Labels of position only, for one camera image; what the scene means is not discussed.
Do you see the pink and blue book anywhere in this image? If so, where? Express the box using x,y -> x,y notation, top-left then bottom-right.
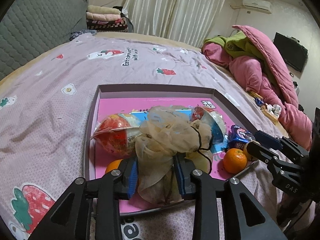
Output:
93,97 -> 249,214

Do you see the stack of folded blankets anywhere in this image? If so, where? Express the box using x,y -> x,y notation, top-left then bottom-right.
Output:
86,5 -> 129,33

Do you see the orange tangerine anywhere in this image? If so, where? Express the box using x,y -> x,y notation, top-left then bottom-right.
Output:
222,148 -> 248,174
105,159 -> 122,174

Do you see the pink quilted comforter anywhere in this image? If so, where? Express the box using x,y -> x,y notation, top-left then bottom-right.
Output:
218,25 -> 312,150

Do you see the white pleated curtain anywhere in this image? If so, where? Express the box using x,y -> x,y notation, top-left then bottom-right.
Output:
123,0 -> 225,47

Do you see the beige mesh drawstring pouch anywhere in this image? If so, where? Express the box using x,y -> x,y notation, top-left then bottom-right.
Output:
135,106 -> 213,205

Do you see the white wall air conditioner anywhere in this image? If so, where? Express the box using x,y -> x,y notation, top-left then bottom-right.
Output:
242,0 -> 272,14

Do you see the blue Oreo cookie packet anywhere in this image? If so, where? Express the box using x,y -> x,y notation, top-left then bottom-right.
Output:
228,125 -> 255,150

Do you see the green garment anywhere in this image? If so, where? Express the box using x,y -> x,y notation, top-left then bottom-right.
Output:
201,31 -> 265,66

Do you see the black wall television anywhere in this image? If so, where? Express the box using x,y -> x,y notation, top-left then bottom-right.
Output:
273,33 -> 308,72

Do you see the lilac strawberry print bedsheet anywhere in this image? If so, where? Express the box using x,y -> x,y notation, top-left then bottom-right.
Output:
1,34 -> 282,239

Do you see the grey shallow cardboard box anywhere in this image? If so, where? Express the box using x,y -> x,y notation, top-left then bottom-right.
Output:
83,83 -> 261,217

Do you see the red-white surprise egg toy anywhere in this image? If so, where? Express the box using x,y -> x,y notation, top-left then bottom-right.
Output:
190,106 -> 226,144

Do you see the grey quilted headboard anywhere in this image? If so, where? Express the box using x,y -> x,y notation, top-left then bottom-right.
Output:
1,0 -> 88,79

